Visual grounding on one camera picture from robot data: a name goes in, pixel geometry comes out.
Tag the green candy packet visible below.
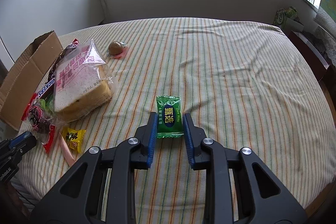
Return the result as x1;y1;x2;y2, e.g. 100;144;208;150
156;96;183;139

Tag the Snickers bar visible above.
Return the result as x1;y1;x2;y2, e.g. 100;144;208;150
37;39;79;99

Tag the packaged sliced bread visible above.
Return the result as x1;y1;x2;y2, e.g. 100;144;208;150
54;39;116;122

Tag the brown cardboard box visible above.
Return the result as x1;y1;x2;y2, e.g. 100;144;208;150
1;31;63;131

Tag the brown packaged egg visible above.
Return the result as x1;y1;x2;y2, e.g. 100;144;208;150
108;41;128;59

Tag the pink sausage stick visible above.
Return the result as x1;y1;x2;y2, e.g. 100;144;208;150
59;134;75;167

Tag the red packaged dates snack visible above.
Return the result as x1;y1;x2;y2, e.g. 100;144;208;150
21;93;56;154

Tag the green drink carton box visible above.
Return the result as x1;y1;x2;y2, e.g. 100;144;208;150
273;6;304;33

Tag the yellow snack packet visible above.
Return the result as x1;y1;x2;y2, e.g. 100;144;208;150
62;127;86;153

